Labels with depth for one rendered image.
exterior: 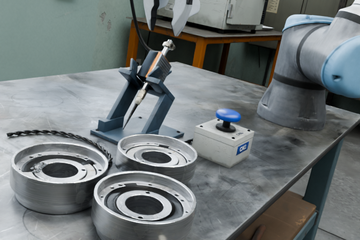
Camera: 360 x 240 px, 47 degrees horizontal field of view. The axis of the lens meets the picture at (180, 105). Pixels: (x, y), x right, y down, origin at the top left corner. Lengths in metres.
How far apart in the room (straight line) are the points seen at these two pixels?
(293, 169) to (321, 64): 0.21
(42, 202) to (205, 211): 0.19
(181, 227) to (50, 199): 0.14
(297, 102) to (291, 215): 0.33
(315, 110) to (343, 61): 0.20
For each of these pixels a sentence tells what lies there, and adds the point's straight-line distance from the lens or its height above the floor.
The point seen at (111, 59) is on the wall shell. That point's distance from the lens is 2.90.
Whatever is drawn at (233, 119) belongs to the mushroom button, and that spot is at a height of 0.87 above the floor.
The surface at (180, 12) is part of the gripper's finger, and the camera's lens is 0.65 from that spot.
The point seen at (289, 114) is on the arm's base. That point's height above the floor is 0.83.
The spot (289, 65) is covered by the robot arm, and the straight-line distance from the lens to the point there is 0.90.
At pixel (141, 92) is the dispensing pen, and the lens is 0.67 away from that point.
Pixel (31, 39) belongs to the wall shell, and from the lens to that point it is 2.42.
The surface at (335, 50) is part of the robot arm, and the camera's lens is 0.77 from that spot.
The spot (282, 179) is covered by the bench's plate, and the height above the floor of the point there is 0.80.
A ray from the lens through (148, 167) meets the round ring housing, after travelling 0.50.
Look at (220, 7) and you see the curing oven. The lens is 2.72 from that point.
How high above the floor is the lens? 1.05
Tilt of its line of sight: 16 degrees down
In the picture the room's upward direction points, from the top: 10 degrees clockwise
